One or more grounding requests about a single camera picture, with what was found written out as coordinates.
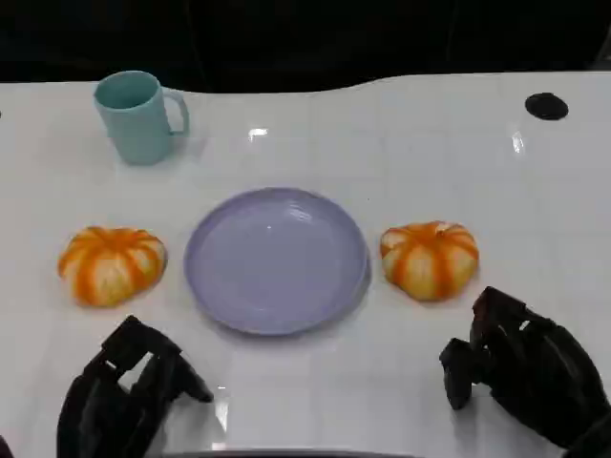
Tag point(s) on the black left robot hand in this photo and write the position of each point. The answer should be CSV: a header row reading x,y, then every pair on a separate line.
x,y
100,410

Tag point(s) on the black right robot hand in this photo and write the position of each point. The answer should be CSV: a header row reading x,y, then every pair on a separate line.
x,y
539,372

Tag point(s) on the orange and white bread roll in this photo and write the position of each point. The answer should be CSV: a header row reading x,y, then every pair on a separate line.
x,y
429,260
112,264

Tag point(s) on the lilac plate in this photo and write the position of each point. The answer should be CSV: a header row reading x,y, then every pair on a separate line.
x,y
274,262

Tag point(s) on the black round table grommet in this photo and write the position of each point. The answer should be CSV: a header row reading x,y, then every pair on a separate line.
x,y
546,106

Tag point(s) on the pale green mug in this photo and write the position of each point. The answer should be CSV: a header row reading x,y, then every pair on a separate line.
x,y
136,129

